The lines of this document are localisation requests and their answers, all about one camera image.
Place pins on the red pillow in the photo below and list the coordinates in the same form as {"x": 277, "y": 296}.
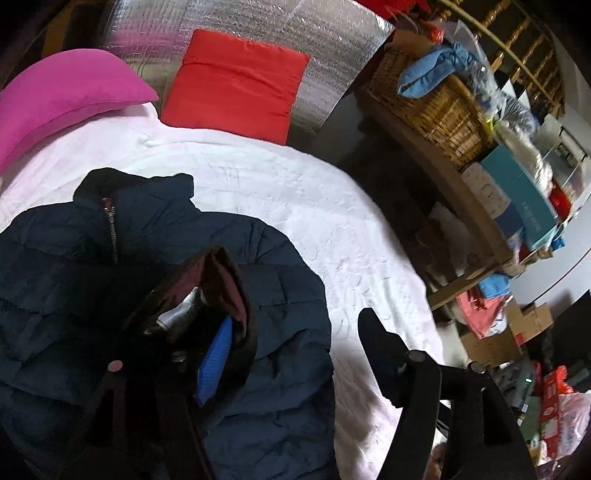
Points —
{"x": 235, "y": 87}

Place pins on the pink pillow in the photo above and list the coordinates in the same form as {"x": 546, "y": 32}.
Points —
{"x": 60, "y": 92}

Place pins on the wicker basket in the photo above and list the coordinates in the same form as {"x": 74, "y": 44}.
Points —
{"x": 438, "y": 115}

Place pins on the navy puffer jacket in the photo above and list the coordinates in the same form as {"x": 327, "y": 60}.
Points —
{"x": 60, "y": 258}

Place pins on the pink garment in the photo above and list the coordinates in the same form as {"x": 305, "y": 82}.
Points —
{"x": 482, "y": 314}

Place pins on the brown cardboard box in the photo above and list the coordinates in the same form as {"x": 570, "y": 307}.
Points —
{"x": 498, "y": 344}

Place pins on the white textured blanket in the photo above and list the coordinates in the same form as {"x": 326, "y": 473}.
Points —
{"x": 300, "y": 207}

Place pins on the grey cloth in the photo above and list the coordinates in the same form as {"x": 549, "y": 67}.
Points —
{"x": 517, "y": 110}

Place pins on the blue cloth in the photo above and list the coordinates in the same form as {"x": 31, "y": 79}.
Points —
{"x": 429, "y": 69}

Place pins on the wooden spindle railing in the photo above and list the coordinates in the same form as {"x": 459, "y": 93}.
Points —
{"x": 521, "y": 41}

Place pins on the silver foil insulation sheet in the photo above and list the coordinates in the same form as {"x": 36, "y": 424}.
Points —
{"x": 332, "y": 55}

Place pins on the white patterned box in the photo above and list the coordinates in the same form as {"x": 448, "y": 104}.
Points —
{"x": 485, "y": 189}

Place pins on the red cloth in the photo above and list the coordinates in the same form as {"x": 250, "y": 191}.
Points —
{"x": 397, "y": 7}

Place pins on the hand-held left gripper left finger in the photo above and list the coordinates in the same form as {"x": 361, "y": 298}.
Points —
{"x": 213, "y": 360}

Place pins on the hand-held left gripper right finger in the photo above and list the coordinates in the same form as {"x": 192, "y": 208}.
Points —
{"x": 383, "y": 350}

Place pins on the teal cardboard box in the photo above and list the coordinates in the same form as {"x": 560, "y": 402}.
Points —
{"x": 521, "y": 194}

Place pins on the red and white package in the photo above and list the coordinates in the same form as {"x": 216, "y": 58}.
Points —
{"x": 558, "y": 401}

